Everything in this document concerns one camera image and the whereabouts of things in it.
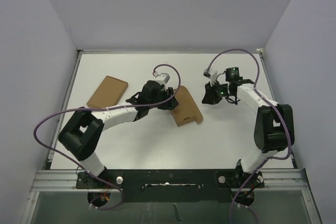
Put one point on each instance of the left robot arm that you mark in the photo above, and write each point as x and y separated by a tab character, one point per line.
81	134

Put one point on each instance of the folded brown cardboard box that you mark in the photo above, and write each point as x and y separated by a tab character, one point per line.
108	93

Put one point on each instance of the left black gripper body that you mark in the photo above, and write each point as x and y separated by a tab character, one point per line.
162	95

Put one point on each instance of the brown cardboard box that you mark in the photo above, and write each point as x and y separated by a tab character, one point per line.
187	110
108	93

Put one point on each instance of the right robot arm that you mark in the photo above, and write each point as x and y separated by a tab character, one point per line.
274	127

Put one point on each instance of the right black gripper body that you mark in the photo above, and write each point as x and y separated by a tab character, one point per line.
223	91

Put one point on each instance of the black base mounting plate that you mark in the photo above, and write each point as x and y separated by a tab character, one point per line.
175	185

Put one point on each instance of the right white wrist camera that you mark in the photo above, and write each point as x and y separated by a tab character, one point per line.
211	74

